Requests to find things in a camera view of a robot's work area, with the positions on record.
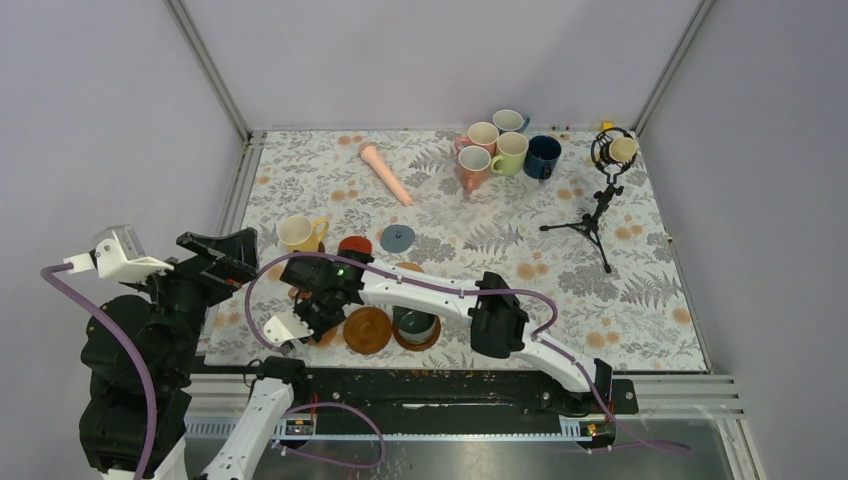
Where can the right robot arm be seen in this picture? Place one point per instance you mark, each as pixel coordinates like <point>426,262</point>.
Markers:
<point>498,325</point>

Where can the dark green mug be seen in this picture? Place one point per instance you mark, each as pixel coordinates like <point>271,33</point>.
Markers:
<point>416,325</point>

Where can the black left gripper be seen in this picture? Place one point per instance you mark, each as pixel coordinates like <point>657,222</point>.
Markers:
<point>235,253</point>

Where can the yellow mug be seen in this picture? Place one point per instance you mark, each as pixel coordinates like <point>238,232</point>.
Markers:
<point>299,233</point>

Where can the floral tablecloth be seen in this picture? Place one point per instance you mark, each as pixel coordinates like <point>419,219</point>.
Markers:
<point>636,318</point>

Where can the red smiley coaster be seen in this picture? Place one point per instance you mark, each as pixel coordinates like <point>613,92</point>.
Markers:
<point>358,244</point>

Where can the navy blue mug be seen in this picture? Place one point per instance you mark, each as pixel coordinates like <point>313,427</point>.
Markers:
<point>542,157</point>

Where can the white blue-handled mug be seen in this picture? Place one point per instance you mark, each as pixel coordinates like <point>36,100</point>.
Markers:
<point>507,120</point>

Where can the blue-grey smiley coaster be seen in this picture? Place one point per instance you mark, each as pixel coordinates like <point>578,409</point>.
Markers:
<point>397,238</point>

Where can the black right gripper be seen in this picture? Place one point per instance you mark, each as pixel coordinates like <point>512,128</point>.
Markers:
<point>300,310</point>

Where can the light brown round coaster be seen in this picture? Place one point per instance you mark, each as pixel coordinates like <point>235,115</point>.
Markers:
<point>326,339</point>

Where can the cream microphone in shockmount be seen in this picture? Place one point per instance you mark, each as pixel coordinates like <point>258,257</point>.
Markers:
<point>613,150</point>

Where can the pink mug back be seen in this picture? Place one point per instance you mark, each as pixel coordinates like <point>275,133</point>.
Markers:
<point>482,134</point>

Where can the aluminium frame rail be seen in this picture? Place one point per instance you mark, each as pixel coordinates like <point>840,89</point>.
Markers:
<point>193,38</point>

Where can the woven rattan coaster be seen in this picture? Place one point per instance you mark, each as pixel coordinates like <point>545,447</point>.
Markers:
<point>410,266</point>

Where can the pink mug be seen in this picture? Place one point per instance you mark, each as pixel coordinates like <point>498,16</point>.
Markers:
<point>482,134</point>
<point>474,167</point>

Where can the brown ceramic saucer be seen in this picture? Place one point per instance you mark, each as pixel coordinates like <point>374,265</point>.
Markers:
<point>417,347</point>
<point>367,330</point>

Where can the pink silicone microphone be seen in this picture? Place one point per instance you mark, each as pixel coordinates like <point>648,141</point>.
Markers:
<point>371,156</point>

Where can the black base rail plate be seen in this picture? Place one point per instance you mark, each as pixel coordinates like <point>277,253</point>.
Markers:
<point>443,402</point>

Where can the light green mug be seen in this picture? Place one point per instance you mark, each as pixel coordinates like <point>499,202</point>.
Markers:
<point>511,150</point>

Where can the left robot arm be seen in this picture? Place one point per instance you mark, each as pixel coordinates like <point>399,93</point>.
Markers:
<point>140,347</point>

